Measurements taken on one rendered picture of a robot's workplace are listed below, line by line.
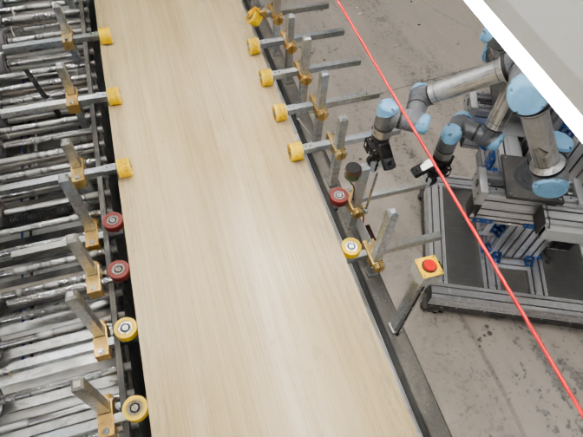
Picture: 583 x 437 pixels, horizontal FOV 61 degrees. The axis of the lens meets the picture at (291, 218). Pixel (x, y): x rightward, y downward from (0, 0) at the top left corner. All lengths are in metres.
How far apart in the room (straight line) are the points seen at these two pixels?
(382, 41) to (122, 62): 2.39
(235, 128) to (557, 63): 2.00
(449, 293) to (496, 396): 0.57
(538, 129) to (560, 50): 1.38
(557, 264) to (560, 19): 2.73
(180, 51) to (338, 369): 1.81
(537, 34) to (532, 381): 2.64
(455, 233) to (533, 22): 2.58
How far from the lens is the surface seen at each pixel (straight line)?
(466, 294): 2.79
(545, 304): 2.94
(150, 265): 1.96
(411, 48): 4.44
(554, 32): 0.44
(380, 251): 1.96
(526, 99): 1.69
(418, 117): 1.84
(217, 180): 2.14
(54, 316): 2.19
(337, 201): 2.08
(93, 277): 2.03
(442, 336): 2.90
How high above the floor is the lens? 2.57
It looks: 56 degrees down
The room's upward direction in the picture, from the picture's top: 4 degrees clockwise
